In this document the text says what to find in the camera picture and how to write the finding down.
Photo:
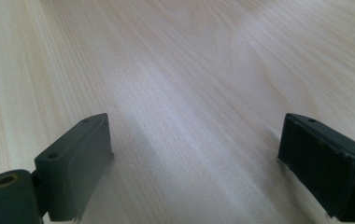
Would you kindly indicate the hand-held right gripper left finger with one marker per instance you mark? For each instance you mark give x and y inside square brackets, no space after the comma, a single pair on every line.
[73,174]

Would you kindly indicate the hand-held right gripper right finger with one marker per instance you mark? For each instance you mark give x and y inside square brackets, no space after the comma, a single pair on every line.
[328,174]

